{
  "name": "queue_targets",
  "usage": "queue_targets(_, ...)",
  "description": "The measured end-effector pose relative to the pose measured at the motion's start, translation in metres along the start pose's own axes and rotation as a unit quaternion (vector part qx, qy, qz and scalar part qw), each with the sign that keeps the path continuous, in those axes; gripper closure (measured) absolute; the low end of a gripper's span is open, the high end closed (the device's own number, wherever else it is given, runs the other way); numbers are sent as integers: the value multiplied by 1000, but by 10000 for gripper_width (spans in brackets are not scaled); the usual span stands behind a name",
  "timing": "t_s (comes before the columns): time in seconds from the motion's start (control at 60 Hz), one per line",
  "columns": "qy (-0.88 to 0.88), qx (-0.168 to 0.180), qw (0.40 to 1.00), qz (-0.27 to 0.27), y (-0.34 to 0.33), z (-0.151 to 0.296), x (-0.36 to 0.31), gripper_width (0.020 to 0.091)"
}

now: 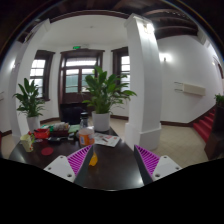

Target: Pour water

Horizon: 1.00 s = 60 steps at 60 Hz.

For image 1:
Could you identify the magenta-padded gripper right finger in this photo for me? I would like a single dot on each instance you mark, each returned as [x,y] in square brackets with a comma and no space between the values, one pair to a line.
[150,160]

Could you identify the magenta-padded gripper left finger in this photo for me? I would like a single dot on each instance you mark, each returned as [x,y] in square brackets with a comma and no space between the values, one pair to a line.
[78,160]

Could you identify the orange-labelled clear drink bottle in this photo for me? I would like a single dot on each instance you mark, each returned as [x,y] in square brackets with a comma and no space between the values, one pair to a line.
[86,136]

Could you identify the black rounded device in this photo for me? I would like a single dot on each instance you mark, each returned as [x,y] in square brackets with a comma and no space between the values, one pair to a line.
[73,136]

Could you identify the black remote control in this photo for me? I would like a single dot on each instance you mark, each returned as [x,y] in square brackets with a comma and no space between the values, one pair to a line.
[55,140]

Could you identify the green cloth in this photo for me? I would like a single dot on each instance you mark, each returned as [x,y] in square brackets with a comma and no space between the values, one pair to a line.
[74,128]

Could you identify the printed paper sheet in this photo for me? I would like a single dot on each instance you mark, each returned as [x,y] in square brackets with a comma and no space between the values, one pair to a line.
[107,139]

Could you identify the dark basket of packets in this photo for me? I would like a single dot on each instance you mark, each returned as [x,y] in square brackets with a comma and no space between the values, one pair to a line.
[60,129]

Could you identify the red box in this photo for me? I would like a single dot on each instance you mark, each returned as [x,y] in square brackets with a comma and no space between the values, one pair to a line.
[41,134]

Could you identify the pale yellow printed cup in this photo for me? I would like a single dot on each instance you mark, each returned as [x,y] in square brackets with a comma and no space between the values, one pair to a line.
[27,143]

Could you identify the red-carpeted stairs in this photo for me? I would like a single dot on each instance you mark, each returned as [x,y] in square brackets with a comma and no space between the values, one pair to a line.
[205,125]

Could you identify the potted plant in white pot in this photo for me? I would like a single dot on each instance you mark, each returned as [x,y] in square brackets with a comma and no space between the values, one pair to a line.
[101,90]
[30,100]

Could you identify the dark wooden glazed door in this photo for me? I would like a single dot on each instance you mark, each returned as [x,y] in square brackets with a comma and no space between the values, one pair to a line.
[71,80]

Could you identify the small green plant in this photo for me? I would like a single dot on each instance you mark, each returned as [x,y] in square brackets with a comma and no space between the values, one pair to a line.
[219,99]

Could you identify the dark-framed window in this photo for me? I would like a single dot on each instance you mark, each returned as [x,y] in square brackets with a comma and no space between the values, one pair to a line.
[37,75]
[125,68]

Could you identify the green exit sign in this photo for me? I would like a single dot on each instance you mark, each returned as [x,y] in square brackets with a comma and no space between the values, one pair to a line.
[76,47]

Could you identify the dark wooden stair post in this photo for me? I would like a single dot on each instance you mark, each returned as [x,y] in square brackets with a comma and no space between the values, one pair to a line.
[216,133]

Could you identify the white wall heater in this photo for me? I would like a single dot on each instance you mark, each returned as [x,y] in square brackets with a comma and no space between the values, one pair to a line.
[191,89]

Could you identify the glowing wall lamp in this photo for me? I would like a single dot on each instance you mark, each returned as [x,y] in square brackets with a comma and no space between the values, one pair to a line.
[165,57]

